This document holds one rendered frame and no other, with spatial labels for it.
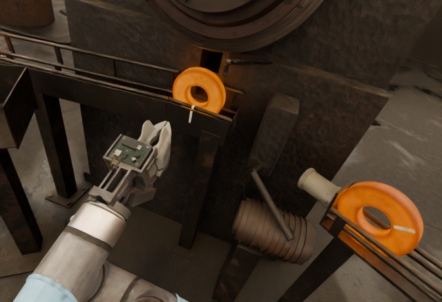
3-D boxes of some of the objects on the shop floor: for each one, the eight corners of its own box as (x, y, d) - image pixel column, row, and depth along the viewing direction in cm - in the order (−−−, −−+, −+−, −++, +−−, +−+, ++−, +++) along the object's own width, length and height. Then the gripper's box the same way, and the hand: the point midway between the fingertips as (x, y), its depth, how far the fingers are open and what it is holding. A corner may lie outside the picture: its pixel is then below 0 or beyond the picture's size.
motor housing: (213, 268, 107) (246, 185, 75) (262, 288, 104) (318, 212, 73) (202, 300, 96) (237, 220, 65) (256, 324, 94) (319, 253, 62)
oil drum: (25, 7, 302) (2, -89, 250) (68, 22, 296) (54, -75, 243) (-27, 14, 255) (-69, -103, 202) (22, 31, 249) (-8, -85, 196)
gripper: (125, 210, 36) (186, 109, 48) (70, 188, 37) (144, 94, 49) (135, 227, 43) (186, 135, 55) (89, 208, 44) (149, 121, 56)
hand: (164, 128), depth 54 cm, fingers closed
